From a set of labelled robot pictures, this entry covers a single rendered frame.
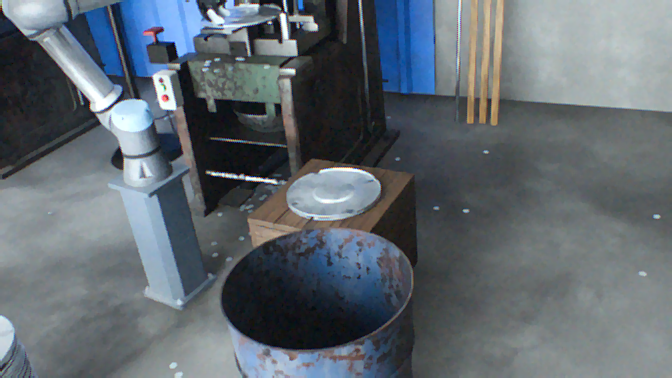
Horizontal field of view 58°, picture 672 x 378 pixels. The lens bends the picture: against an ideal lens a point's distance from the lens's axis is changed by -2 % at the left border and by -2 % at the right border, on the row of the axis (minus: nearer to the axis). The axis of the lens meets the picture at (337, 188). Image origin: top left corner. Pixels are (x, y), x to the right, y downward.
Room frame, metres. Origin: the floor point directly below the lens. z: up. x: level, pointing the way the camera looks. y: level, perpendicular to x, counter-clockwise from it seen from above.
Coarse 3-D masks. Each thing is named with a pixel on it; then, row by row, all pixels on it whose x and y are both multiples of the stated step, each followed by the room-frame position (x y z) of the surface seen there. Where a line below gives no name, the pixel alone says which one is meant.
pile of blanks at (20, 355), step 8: (16, 336) 1.15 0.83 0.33; (16, 344) 1.12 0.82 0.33; (16, 352) 1.10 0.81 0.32; (24, 352) 1.14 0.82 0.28; (8, 360) 1.06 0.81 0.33; (16, 360) 1.08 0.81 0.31; (24, 360) 1.11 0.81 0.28; (0, 368) 1.04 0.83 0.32; (8, 368) 1.05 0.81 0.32; (16, 368) 1.07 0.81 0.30; (24, 368) 1.09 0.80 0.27; (32, 368) 1.14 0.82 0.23; (0, 376) 1.03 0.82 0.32; (8, 376) 1.04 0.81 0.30; (16, 376) 1.06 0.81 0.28; (24, 376) 1.08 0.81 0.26; (32, 376) 1.11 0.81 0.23
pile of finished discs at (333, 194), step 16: (304, 176) 1.75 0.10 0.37; (320, 176) 1.75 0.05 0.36; (336, 176) 1.73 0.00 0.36; (352, 176) 1.72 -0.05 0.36; (368, 176) 1.71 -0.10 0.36; (288, 192) 1.66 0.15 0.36; (304, 192) 1.65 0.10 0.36; (320, 192) 1.63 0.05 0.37; (336, 192) 1.62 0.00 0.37; (352, 192) 1.61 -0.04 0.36; (368, 192) 1.61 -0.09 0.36; (304, 208) 1.56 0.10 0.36; (320, 208) 1.55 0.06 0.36; (336, 208) 1.54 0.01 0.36; (352, 208) 1.53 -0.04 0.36; (368, 208) 1.53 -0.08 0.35
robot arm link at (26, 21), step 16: (16, 0) 1.62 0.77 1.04; (32, 0) 1.61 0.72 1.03; (48, 0) 1.61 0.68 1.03; (64, 0) 1.62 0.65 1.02; (80, 0) 1.65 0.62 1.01; (96, 0) 1.68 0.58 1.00; (112, 0) 1.71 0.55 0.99; (16, 16) 1.61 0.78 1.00; (32, 16) 1.60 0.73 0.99; (48, 16) 1.61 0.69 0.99; (64, 16) 1.62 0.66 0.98
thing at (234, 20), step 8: (232, 8) 2.38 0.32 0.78; (240, 8) 2.37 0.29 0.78; (248, 8) 2.36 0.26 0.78; (256, 8) 2.34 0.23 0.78; (264, 8) 2.33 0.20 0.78; (272, 8) 2.31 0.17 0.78; (280, 8) 2.27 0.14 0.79; (232, 16) 2.23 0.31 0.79; (240, 16) 2.22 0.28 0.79; (248, 16) 2.20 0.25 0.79; (256, 16) 2.21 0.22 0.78; (264, 16) 2.20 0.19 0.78; (208, 24) 2.17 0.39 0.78; (224, 24) 2.15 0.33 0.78; (232, 24) 2.14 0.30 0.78; (240, 24) 2.10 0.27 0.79; (248, 24) 2.10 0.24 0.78
